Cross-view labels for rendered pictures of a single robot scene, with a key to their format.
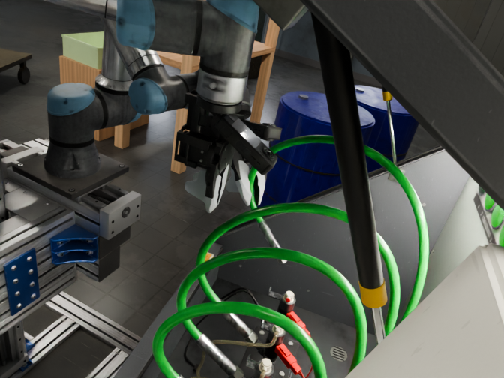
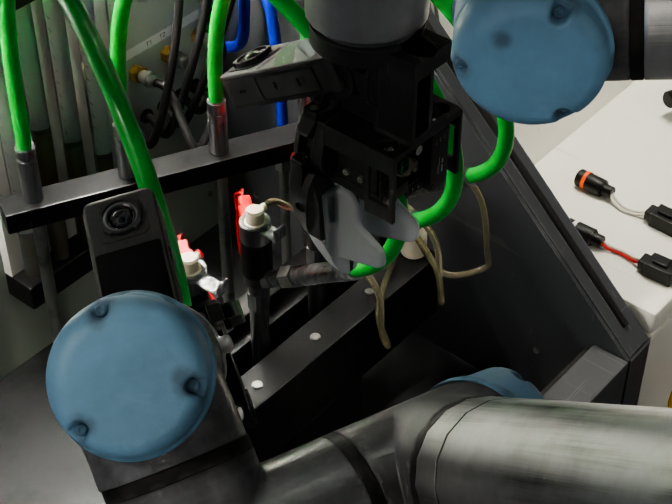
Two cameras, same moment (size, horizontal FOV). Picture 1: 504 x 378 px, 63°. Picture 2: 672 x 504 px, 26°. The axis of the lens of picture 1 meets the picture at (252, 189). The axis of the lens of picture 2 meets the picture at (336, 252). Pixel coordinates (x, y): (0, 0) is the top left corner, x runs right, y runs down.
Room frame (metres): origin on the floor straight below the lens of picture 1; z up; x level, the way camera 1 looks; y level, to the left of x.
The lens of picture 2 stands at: (1.30, 0.42, 1.94)
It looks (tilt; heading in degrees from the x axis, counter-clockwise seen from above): 41 degrees down; 209
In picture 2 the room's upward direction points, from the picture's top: straight up
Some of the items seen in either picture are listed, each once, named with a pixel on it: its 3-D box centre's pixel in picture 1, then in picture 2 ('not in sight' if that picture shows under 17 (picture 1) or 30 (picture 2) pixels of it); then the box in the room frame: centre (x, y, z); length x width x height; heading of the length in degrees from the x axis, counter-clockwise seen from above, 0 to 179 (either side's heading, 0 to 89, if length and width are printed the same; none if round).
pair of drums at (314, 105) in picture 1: (337, 161); not in sight; (2.79, -0.57, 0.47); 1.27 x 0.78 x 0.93; 153
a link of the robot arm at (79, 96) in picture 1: (73, 111); not in sight; (1.03, 0.52, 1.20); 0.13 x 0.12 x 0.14; 148
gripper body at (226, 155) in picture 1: (210, 131); (375, 104); (0.63, 0.09, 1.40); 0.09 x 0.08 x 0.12; 78
